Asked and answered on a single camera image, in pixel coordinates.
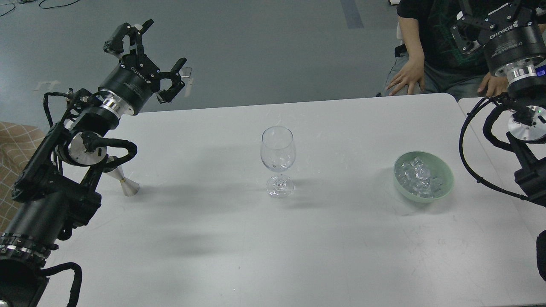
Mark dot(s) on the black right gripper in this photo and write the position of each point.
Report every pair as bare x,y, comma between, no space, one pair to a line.
506,43

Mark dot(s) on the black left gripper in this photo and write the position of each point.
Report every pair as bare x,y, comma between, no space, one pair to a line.
131,79

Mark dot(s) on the steel cocktail jigger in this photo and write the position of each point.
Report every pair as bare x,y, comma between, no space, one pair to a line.
129,187

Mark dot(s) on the clear ice cubes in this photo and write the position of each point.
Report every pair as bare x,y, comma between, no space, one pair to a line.
416,178

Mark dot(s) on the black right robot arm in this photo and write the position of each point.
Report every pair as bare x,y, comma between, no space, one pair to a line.
517,120

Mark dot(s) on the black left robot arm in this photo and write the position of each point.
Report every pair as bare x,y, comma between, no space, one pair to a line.
57,187

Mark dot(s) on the clear wine glass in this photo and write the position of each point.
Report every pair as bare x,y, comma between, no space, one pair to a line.
278,154

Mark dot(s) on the person left hand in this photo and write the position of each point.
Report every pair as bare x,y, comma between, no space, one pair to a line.
492,85

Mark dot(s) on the person right hand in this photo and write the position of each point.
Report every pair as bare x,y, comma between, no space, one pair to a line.
408,80

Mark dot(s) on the seated person dark shirt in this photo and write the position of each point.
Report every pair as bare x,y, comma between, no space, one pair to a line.
425,28

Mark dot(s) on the beige checkered sofa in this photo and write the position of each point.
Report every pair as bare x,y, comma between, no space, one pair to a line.
17,145

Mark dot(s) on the green bowl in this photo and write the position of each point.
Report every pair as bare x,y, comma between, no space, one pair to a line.
437,165

